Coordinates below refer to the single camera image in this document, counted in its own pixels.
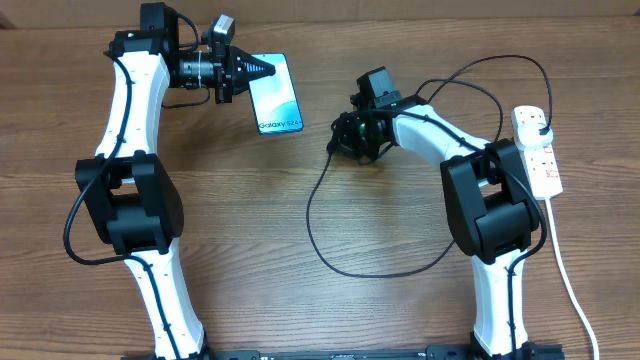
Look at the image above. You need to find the black charging cable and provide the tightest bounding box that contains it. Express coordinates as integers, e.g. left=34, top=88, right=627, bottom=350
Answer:
left=305, top=54, right=554, bottom=280

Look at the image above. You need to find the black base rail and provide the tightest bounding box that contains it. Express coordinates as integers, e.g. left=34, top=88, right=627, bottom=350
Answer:
left=121, top=343, right=565, bottom=360

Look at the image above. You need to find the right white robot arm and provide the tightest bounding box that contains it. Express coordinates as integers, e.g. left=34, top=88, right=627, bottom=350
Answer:
left=327, top=67, right=545, bottom=359

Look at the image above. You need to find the Galaxy S24+ smartphone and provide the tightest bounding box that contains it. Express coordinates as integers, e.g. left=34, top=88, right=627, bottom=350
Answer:
left=249, top=53, right=304, bottom=136

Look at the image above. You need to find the white power strip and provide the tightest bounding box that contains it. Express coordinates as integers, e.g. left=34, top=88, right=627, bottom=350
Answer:
left=511, top=105, right=563, bottom=200

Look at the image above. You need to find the white charger adapter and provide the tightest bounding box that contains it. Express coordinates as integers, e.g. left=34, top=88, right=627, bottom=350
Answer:
left=514, top=123, right=554, bottom=151

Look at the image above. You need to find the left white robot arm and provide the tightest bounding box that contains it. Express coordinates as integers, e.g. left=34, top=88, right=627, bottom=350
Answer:
left=63, top=2, right=276, bottom=359

